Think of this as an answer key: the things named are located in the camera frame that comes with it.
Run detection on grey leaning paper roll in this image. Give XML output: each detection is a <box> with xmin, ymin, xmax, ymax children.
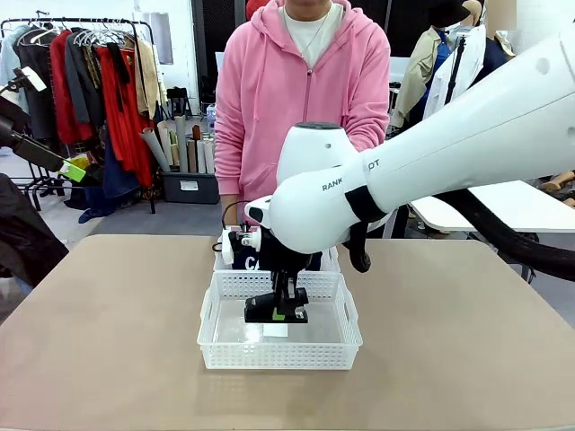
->
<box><xmin>141</xmin><ymin>128</ymin><xmax>172</xmax><ymax>173</ymax></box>

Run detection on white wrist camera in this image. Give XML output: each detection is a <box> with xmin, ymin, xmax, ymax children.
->
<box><xmin>0</xmin><ymin>66</ymin><xmax>49</xmax><ymax>98</ymax></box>
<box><xmin>221</xmin><ymin>224</ymin><xmax>262</xmax><ymax>266</ymax></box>

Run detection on white perforated plastic basket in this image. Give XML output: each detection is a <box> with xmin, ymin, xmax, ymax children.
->
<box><xmin>213</xmin><ymin>227</ymin><xmax>342</xmax><ymax>274</ymax></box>
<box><xmin>196</xmin><ymin>270</ymin><xmax>364</xmax><ymax>372</ymax></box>

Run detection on pale blue hanging garment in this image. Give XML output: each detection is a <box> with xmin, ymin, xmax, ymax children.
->
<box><xmin>0</xmin><ymin>33</ymin><xmax>28</xmax><ymax>114</ymax></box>

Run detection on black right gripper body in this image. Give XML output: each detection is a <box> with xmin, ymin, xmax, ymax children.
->
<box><xmin>259</xmin><ymin>230</ymin><xmax>316</xmax><ymax>276</ymax></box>

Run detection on black hanging scarf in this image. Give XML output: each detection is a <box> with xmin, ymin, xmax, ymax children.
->
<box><xmin>106</xmin><ymin>42</ymin><xmax>132</xmax><ymax>114</ymax></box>

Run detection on mannequin in white lab coat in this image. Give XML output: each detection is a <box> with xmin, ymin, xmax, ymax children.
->
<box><xmin>421</xmin><ymin>0</ymin><xmax>487</xmax><ymax>123</ymax></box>

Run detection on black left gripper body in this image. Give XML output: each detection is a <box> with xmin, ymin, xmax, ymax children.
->
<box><xmin>0</xmin><ymin>93</ymin><xmax>31</xmax><ymax>150</ymax></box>

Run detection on yellow bag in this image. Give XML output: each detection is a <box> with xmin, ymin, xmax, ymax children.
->
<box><xmin>66</xmin><ymin>154</ymin><xmax>91</xmax><ymax>174</ymax></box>

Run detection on black hat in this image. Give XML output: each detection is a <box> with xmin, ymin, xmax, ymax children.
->
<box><xmin>426</xmin><ymin>0</ymin><xmax>471</xmax><ymax>29</ymax></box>

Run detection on person in pink hoodie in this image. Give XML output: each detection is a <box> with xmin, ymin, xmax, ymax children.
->
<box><xmin>214</xmin><ymin>0</ymin><xmax>393</xmax><ymax>212</ymax></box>

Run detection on navy hanging garment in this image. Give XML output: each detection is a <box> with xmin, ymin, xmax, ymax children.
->
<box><xmin>83</xmin><ymin>132</ymin><xmax>143</xmax><ymax>221</ymax></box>

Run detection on grey hanging coat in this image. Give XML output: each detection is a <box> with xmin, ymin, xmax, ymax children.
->
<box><xmin>65</xmin><ymin>30</ymin><xmax>100</xmax><ymax>127</ymax></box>

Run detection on person's right forearm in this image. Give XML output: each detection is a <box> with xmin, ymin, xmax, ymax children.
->
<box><xmin>214</xmin><ymin>129</ymin><xmax>246</xmax><ymax>215</ymax></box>

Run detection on grey storage box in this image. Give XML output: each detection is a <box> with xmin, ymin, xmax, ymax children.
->
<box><xmin>161</xmin><ymin>172</ymin><xmax>221</xmax><ymax>206</ymax></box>

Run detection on thin black right camera cable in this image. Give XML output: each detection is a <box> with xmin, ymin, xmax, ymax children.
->
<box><xmin>212</xmin><ymin>200</ymin><xmax>246</xmax><ymax>253</ymax></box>

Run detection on white paper roll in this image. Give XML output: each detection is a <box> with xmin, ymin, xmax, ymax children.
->
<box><xmin>200</xmin><ymin>138</ymin><xmax>217</xmax><ymax>174</ymax></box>

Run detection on person's left forearm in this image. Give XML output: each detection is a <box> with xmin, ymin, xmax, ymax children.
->
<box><xmin>345</xmin><ymin>107</ymin><xmax>393</xmax><ymax>154</ymax></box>

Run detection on black stapler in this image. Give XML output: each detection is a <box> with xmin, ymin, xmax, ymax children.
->
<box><xmin>243</xmin><ymin>286</ymin><xmax>311</xmax><ymax>325</ymax></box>

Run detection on mannequin in beige trench coat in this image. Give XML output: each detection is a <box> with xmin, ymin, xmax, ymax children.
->
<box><xmin>391</xmin><ymin>26</ymin><xmax>454</xmax><ymax>130</ymax></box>

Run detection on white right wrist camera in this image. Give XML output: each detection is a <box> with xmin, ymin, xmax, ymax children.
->
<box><xmin>221</xmin><ymin>224</ymin><xmax>262</xmax><ymax>266</ymax></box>

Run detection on dark charcoal hanging garment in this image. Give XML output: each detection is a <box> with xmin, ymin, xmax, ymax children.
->
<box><xmin>16</xmin><ymin>34</ymin><xmax>58</xmax><ymax>141</ymax></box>

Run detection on brown cardboard tube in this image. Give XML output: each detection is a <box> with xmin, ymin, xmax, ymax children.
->
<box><xmin>191</xmin><ymin>124</ymin><xmax>203</xmax><ymax>174</ymax></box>

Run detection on mannequin in navy dress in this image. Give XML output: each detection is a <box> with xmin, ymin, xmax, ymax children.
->
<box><xmin>482</xmin><ymin>0</ymin><xmax>518</xmax><ymax>76</ymax></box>

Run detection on white background table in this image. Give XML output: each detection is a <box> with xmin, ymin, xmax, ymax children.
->
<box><xmin>408</xmin><ymin>179</ymin><xmax>575</xmax><ymax>234</ymax></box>

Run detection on wooden mannequin feet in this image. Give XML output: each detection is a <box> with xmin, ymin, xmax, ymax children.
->
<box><xmin>541</xmin><ymin>170</ymin><xmax>575</xmax><ymax>192</ymax></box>

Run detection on white sign board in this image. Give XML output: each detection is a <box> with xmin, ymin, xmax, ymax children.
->
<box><xmin>389</xmin><ymin>57</ymin><xmax>422</xmax><ymax>84</ymax></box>

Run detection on beige hanging garment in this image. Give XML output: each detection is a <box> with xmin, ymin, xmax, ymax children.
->
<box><xmin>132</xmin><ymin>38</ymin><xmax>159</xmax><ymax>120</ymax></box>

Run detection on black metal clothes rack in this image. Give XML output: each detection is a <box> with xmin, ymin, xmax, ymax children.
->
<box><xmin>0</xmin><ymin>16</ymin><xmax>157</xmax><ymax>215</ymax></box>

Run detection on black tripod pole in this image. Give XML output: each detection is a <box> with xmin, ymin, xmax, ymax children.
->
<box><xmin>443</xmin><ymin>35</ymin><xmax>469</xmax><ymax>105</ymax></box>

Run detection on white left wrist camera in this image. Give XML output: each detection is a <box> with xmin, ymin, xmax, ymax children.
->
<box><xmin>0</xmin><ymin>66</ymin><xmax>49</xmax><ymax>98</ymax></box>

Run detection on tall grey cardboard tube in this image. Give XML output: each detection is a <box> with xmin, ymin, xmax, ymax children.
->
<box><xmin>173</xmin><ymin>115</ymin><xmax>190</xmax><ymax>174</ymax></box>

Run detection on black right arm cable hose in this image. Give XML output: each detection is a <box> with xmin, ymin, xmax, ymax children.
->
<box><xmin>343</xmin><ymin>186</ymin><xmax>575</xmax><ymax>283</ymax></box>

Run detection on red hanging jacket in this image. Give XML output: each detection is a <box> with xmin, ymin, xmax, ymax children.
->
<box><xmin>49</xmin><ymin>30</ymin><xmax>93</xmax><ymax>145</ymax></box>

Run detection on cream paper roll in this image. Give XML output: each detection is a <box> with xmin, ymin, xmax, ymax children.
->
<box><xmin>155</xmin><ymin>121</ymin><xmax>175</xmax><ymax>168</ymax></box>

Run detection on black fabric cover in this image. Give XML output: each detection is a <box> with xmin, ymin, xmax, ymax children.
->
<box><xmin>0</xmin><ymin>172</ymin><xmax>69</xmax><ymax>289</ymax></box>

